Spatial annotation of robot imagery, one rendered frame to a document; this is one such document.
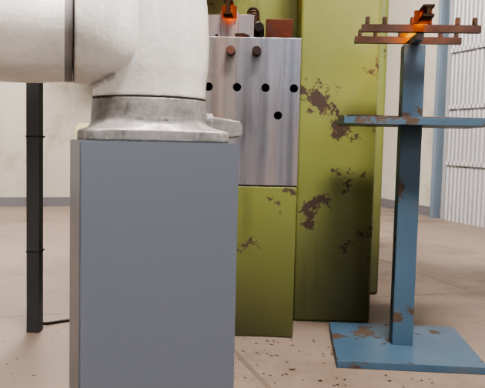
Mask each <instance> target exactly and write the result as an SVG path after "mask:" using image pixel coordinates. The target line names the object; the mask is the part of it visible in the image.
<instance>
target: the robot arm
mask: <svg viewBox="0 0 485 388"><path fill-rule="evenodd" d="M208 67H209V17H208V7H207V1H206V0H0V82H22V83H47V82H72V81H73V82H74V83H78V84H80V85H86V86H91V87H92V109H91V121H90V123H89V125H88V126H87V127H85V128H83V129H79V130H78V131H77V139H85V140H109V141H143V142H211V143H228V141H229V139H231V138H238V137H240V135H241V134H242V127H243V125H242V124H241V123H240V121H235V120H231V119H222V118H217V117H213V115H212V114H208V113H206V83H207V77H208Z"/></svg>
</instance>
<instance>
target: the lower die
mask: <svg viewBox="0 0 485 388"><path fill-rule="evenodd" d="M208 17H209V36H215V35H218V36H222V37H235V33H245V34H247V35H249V37H256V35H255V29H254V27H255V17H254V15H240V14H239V12H237V18H233V19H229V18H222V12H221V15H208Z"/></svg>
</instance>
